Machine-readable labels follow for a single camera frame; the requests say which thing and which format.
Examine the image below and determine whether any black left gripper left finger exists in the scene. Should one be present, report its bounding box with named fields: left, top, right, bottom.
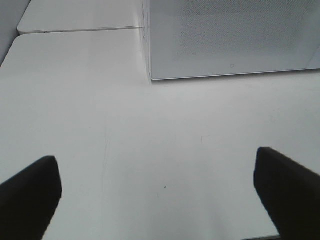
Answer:
left=0, top=156, right=62, bottom=240

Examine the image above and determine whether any white microwave oven body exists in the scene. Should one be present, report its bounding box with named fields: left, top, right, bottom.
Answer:
left=141, top=0, right=320, bottom=81

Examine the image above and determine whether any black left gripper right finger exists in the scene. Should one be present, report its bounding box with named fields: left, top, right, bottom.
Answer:
left=253, top=147, right=320, bottom=240

